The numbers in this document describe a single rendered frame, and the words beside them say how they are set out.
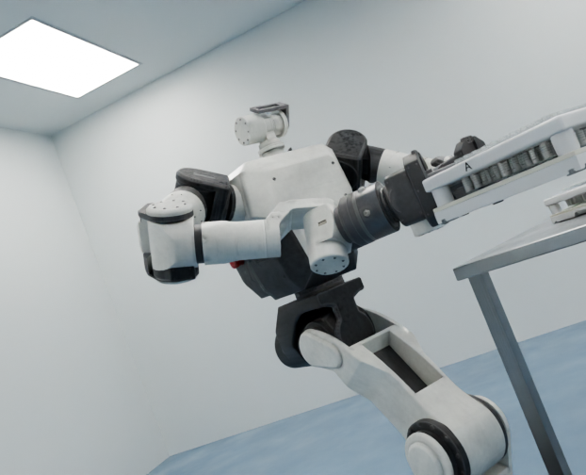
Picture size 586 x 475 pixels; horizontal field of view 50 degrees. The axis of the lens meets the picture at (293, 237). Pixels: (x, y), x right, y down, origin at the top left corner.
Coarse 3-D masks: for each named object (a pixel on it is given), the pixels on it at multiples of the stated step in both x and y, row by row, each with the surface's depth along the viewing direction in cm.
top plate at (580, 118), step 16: (576, 112) 77; (544, 128) 77; (560, 128) 75; (576, 128) 80; (512, 144) 81; (528, 144) 79; (464, 160) 88; (480, 160) 86; (496, 160) 84; (432, 176) 93; (448, 176) 91; (464, 176) 91
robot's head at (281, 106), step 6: (252, 108) 142; (258, 108) 142; (264, 108) 142; (270, 108) 143; (276, 108) 144; (282, 108) 145; (288, 108) 146; (288, 114) 147; (288, 120) 147; (288, 126) 148
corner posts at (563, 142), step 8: (552, 136) 77; (560, 136) 76; (568, 136) 76; (560, 144) 76; (568, 144) 76; (576, 144) 76; (560, 152) 76; (568, 152) 76; (432, 192) 94; (440, 192) 93; (448, 192) 94; (440, 200) 94; (448, 200) 93
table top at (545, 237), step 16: (544, 224) 189; (560, 224) 165; (576, 224) 146; (512, 240) 175; (528, 240) 154; (544, 240) 144; (560, 240) 141; (576, 240) 139; (480, 256) 162; (496, 256) 152; (512, 256) 149; (528, 256) 147; (464, 272) 158; (480, 272) 156
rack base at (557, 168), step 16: (560, 160) 76; (576, 160) 75; (512, 176) 82; (528, 176) 80; (544, 176) 79; (560, 176) 77; (480, 192) 87; (496, 192) 85; (512, 192) 83; (448, 208) 92; (464, 208) 90
